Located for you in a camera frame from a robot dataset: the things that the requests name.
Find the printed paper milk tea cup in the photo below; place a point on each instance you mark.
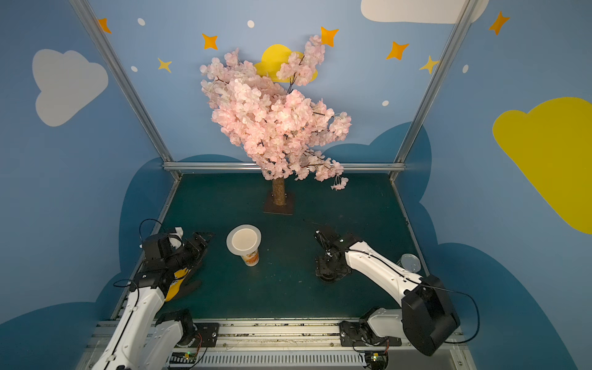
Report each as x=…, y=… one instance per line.
x=251, y=259

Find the aluminium front mounting rail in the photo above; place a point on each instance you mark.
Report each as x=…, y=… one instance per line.
x=308, y=344

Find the aluminium right corner post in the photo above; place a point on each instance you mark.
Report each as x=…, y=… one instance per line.
x=449, y=53

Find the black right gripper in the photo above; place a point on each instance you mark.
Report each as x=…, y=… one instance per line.
x=331, y=267

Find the aluminium corner post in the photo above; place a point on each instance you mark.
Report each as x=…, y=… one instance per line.
x=90, y=22
x=449, y=53

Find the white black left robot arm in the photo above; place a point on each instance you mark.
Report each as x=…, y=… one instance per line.
x=141, y=339

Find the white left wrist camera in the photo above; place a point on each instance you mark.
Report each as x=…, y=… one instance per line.
x=175, y=237

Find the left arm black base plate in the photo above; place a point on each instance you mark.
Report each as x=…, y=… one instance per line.
x=207, y=334

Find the aluminium right side rail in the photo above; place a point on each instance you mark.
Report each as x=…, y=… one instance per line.
x=409, y=227

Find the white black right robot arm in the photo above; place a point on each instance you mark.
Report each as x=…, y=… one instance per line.
x=427, y=317

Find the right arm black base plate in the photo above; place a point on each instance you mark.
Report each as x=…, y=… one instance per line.
x=357, y=334

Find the aluminium left corner post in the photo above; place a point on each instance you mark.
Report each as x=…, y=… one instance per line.
x=90, y=22

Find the aluminium back frame rail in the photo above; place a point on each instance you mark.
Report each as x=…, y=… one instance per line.
x=187, y=167

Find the left small circuit board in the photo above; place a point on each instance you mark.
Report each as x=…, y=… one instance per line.
x=185, y=359

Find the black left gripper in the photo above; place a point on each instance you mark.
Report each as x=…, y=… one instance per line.
x=186, y=258

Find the pink cherry blossom tree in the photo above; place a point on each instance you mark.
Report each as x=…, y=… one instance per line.
x=275, y=124

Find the dark tree base plate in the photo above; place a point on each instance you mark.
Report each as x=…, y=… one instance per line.
x=272, y=208

